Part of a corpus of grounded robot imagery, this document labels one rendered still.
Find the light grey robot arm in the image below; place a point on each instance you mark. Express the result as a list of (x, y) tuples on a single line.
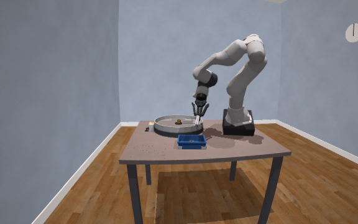
[(237, 115)]

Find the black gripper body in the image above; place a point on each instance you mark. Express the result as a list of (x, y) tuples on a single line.
[(201, 97)]

